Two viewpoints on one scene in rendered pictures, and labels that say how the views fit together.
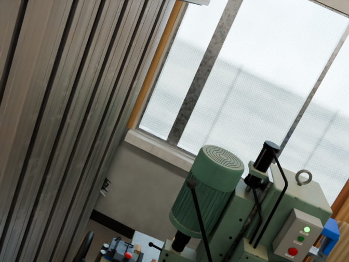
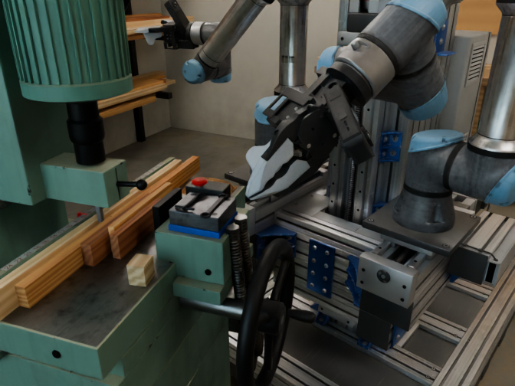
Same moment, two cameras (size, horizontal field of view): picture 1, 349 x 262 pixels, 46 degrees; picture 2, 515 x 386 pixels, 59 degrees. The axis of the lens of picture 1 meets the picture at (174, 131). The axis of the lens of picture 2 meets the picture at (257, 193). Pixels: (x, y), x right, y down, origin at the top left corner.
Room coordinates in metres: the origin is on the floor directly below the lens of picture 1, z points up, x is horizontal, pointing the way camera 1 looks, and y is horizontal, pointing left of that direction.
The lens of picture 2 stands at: (1.99, 0.36, 1.36)
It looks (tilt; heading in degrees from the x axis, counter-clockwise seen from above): 25 degrees down; 201
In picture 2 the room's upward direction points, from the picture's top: straight up
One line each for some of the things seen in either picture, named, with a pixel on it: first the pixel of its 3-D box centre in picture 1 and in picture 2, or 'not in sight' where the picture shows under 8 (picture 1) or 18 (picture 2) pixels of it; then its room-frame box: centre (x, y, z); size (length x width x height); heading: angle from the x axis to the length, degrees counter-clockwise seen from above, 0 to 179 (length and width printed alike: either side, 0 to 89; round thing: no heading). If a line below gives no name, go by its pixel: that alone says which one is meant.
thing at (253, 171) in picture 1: (263, 165); not in sight; (1.39, -0.34, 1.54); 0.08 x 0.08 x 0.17; 3
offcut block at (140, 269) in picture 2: (136, 250); (141, 269); (1.46, -0.06, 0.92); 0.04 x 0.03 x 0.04; 10
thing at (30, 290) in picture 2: not in sight; (133, 211); (1.28, -0.20, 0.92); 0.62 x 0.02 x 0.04; 3
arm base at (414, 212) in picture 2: not in sight; (425, 201); (0.88, 0.38, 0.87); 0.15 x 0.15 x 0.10
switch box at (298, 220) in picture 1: (296, 236); not in sight; (1.26, -0.52, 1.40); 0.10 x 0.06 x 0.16; 93
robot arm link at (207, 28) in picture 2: not in sight; (219, 35); (0.55, -0.33, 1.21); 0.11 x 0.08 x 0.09; 85
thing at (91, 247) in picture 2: not in sight; (123, 226); (1.34, -0.18, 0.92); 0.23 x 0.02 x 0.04; 3
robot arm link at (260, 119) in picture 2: not in sight; (274, 120); (0.70, -0.08, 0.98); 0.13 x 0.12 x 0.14; 175
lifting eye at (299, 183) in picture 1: (303, 177); not in sight; (1.40, -0.49, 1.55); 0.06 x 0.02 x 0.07; 93
